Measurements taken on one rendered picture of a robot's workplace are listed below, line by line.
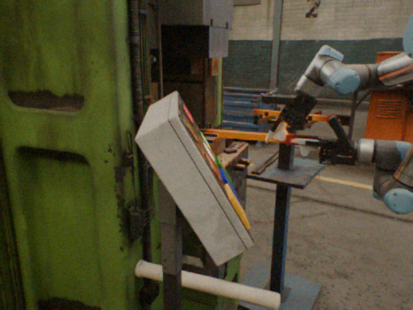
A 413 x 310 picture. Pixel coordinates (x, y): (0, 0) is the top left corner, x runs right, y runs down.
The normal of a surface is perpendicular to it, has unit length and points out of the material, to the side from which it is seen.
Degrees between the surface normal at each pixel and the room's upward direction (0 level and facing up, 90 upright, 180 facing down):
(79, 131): 90
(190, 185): 90
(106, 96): 89
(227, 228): 90
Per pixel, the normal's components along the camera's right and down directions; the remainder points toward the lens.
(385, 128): -0.51, 0.25
